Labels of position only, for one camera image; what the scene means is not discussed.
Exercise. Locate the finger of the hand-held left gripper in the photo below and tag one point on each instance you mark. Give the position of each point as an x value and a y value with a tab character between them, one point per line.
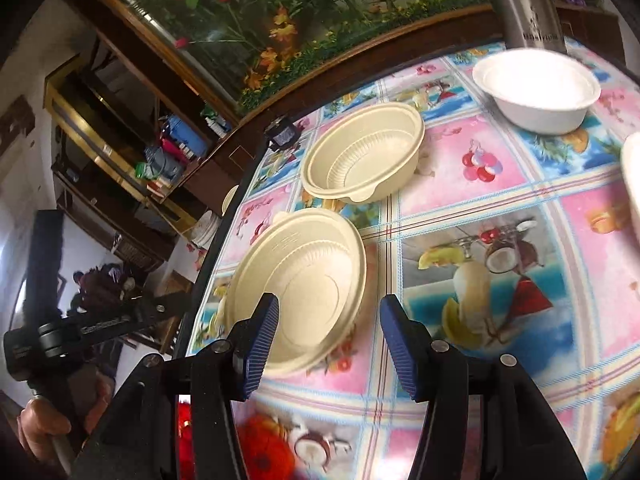
110	327

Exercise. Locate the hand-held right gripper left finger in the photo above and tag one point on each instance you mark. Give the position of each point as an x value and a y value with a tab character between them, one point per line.
261	345

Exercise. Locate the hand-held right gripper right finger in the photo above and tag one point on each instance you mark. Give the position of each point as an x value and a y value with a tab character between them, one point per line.
400	352

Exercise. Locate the beige plastic plate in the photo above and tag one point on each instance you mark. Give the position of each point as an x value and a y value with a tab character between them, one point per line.
305	285

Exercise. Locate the beige plastic bowl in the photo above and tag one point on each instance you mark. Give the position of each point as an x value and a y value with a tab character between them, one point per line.
362	152

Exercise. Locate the white plate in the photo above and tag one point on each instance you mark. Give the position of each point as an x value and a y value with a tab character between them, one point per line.
632	175

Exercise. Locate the person's left hand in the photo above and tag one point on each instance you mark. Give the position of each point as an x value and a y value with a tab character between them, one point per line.
42	425

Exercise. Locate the white bucket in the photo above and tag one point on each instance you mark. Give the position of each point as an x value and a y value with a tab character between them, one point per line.
207	230

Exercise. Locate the cream round stool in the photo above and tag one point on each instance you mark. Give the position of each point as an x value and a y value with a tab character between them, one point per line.
230	200

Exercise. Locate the fruit printed tablecloth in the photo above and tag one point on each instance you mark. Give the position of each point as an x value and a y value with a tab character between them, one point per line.
500	240

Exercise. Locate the blue plastic bucket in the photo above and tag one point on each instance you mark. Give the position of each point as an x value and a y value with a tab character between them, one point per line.
161	161

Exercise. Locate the wooden shelf unit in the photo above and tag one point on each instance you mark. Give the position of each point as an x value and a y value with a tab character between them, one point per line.
125	125

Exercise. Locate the blue jug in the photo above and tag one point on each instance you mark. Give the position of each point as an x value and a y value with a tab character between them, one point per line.
187	135

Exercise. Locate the small black device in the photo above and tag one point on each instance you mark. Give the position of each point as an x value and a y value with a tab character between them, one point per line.
283	133

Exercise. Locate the white bottle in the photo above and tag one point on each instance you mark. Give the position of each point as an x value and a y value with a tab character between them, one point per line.
216	121

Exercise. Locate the white foam bowl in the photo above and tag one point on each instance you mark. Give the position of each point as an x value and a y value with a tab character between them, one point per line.
537	87

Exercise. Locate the stainless steel flask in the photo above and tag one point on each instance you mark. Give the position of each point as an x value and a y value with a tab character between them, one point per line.
527	5

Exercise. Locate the wooden side shelf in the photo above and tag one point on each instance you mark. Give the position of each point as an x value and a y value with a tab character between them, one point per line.
582	15

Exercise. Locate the floral wall picture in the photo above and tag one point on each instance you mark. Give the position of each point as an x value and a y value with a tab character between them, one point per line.
300	25

